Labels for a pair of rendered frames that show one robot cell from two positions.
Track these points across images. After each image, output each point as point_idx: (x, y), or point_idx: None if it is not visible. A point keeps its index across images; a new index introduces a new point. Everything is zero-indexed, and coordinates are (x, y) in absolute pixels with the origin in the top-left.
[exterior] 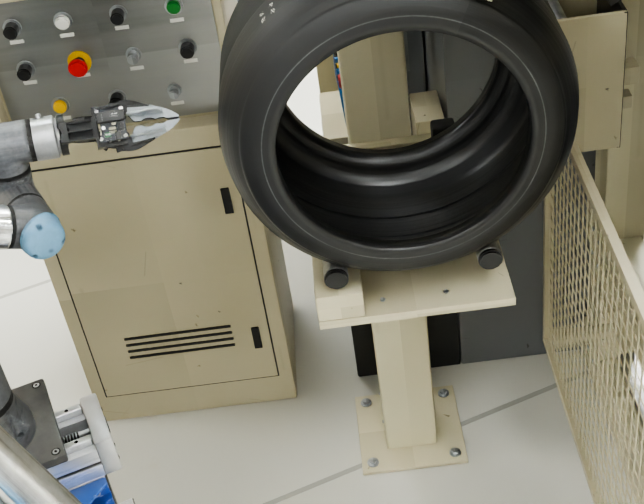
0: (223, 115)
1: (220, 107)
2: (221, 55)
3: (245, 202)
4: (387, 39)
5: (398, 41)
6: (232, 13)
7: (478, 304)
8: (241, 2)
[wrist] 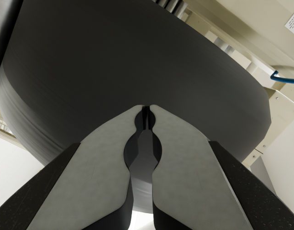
0: (139, 211)
1: (147, 206)
2: (217, 135)
3: (37, 159)
4: (187, 0)
5: (183, 0)
6: (252, 135)
7: None
8: (249, 149)
